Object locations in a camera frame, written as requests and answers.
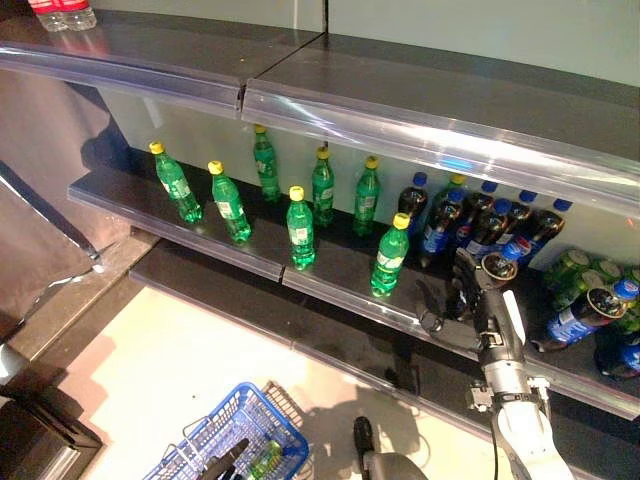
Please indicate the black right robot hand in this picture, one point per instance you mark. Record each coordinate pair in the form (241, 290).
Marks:
(500, 325)

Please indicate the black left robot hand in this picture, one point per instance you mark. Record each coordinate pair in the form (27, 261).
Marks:
(225, 462)

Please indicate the blue plastic shopping basket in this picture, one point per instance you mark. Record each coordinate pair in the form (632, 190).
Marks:
(247, 389)

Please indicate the green drink can pack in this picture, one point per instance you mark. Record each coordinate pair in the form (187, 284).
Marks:
(570, 270)

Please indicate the black right robot foot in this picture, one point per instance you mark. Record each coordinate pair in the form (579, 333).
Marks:
(362, 435)

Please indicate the dark metal shelf board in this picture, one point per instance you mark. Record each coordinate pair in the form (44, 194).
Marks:
(175, 45)
(340, 277)
(450, 85)
(125, 195)
(210, 287)
(360, 345)

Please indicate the dark shelving unit with rails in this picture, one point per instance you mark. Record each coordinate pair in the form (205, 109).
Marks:
(45, 435)

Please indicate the shiny silver corner plate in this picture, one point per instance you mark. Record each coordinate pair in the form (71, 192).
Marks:
(10, 365)

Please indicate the clear water bottle red label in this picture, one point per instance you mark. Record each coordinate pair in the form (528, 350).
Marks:
(50, 15)
(80, 14)

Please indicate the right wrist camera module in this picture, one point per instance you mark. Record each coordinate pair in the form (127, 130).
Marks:
(480, 397)

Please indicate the clear plastic price rail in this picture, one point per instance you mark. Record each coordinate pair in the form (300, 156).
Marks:
(400, 140)
(125, 75)
(350, 305)
(175, 239)

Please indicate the dark shelf upright post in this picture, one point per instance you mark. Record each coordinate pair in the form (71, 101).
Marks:
(325, 15)

